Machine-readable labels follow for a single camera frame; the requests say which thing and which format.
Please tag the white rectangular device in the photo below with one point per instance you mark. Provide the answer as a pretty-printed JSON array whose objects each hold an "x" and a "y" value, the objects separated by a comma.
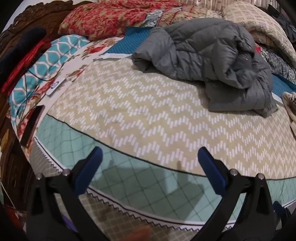
[{"x": 56, "y": 86}]

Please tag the teal lattice pillow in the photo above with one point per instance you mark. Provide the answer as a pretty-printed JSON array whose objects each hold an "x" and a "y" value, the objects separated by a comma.
[{"x": 46, "y": 60}]

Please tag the red cloth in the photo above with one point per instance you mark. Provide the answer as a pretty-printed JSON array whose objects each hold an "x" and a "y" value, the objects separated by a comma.
[{"x": 20, "y": 67}]

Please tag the cream patterned blanket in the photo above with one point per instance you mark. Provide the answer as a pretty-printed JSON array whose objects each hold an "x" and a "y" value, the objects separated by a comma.
[{"x": 254, "y": 18}]

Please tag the black smartphone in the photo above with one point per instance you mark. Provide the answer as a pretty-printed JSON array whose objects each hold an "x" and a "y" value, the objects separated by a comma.
[{"x": 31, "y": 127}]

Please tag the spotted white fleece blanket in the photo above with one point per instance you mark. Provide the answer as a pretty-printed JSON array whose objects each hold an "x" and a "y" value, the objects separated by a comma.
[{"x": 290, "y": 102}]

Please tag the patterned bed sheet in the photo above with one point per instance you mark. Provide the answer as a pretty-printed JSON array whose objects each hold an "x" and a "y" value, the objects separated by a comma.
[{"x": 138, "y": 111}]

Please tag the black cloth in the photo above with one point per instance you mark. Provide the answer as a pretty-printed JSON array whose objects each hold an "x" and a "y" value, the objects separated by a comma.
[{"x": 20, "y": 44}]

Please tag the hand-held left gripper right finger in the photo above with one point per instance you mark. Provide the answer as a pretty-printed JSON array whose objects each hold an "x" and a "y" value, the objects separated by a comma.
[{"x": 211, "y": 171}]

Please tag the pile of dark clothes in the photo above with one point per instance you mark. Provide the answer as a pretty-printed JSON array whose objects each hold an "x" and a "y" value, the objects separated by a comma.
[{"x": 286, "y": 25}]

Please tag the grey puffer jacket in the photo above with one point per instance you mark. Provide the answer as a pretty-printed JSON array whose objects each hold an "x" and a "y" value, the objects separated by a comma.
[{"x": 196, "y": 53}]

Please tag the carved wooden headboard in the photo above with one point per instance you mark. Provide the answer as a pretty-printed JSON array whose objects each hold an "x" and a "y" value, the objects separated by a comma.
[{"x": 34, "y": 14}]

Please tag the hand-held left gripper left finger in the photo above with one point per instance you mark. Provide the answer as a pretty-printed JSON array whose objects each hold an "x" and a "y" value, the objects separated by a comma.
[{"x": 89, "y": 171}]

